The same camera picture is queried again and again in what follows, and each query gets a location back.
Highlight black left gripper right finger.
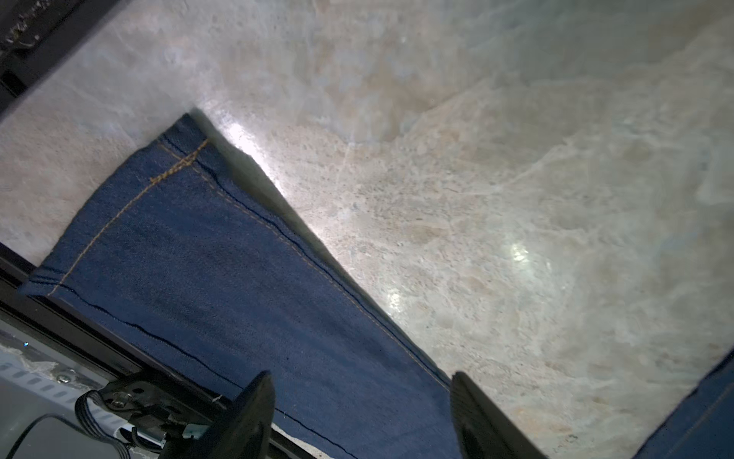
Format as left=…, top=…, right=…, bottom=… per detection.
left=450, top=372, right=547, bottom=459

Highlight dark blue denim trousers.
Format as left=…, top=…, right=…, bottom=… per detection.
left=22, top=116, right=460, bottom=458

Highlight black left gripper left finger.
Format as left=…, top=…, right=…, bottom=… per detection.
left=160, top=371, right=275, bottom=459

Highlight white slotted cable duct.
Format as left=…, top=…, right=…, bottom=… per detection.
left=1, top=345, right=111, bottom=443

